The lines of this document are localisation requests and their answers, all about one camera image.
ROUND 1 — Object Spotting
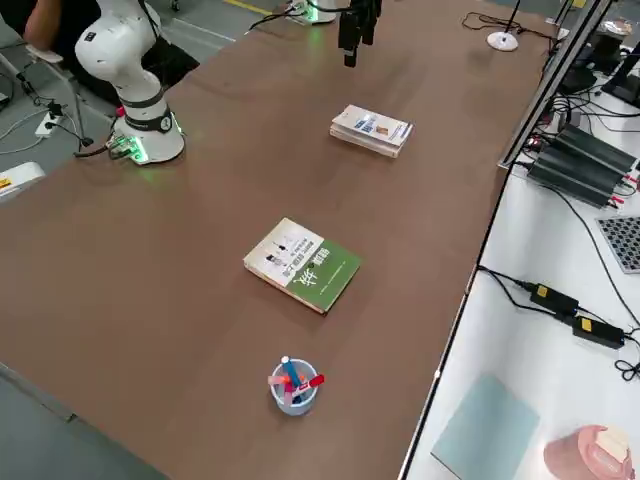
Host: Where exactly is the white and blue paperback book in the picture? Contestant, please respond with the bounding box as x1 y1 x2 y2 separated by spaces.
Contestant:
328 103 415 160

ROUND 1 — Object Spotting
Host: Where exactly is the green and white book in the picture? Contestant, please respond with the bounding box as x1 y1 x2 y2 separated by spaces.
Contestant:
243 217 362 315

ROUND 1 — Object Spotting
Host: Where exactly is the white round base stand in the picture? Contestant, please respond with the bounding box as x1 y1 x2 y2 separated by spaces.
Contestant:
487 0 525 52

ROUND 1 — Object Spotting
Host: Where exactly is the black monitor stand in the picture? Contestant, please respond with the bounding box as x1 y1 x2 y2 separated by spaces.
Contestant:
555 33 600 95
601 37 640 109

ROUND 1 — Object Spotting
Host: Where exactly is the dark ribbed power supply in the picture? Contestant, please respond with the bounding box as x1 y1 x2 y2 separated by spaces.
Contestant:
543 123 640 187
526 144 629 209

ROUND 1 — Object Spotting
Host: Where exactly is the white power strip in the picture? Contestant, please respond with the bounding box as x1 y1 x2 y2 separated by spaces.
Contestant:
33 112 65 138

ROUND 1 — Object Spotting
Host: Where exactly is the black adapter yellow label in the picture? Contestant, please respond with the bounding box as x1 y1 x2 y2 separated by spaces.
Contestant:
528 282 581 316
570 314 627 351

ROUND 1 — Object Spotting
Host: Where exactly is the blue marker white cap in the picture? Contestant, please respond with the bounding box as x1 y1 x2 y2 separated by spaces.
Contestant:
280 354 304 389

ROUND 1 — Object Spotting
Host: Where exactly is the checkerboard calibration plate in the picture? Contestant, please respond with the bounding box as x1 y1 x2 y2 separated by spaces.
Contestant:
594 214 640 275

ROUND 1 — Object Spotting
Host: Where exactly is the red marker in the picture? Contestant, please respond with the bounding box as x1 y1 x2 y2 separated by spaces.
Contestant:
294 373 326 394

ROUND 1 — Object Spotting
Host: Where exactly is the pink marker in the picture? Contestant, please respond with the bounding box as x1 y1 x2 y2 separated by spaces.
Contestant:
268 374 296 405

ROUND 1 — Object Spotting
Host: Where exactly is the white side table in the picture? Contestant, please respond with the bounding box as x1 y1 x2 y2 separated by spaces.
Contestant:
399 0 640 480

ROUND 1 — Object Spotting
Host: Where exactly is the white box yellow label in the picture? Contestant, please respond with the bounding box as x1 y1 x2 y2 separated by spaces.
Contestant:
0 160 47 204

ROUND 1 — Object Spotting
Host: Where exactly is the pale blue pen cup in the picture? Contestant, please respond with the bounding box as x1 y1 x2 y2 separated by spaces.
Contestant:
269 357 319 418

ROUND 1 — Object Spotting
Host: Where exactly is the pale green sheet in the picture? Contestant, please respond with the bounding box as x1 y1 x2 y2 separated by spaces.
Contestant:
430 373 542 480

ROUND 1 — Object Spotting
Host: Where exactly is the pink round roll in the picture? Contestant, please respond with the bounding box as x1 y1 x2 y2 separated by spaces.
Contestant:
543 424 634 480

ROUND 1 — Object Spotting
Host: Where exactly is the black stand cable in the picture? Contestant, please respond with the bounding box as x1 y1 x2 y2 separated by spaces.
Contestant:
460 12 560 40

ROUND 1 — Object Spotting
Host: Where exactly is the aluminium frame rail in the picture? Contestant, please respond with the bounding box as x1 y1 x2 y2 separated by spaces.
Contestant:
496 0 619 170

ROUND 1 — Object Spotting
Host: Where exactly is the black adapter cable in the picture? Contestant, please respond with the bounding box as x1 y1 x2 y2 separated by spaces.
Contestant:
477 266 539 301

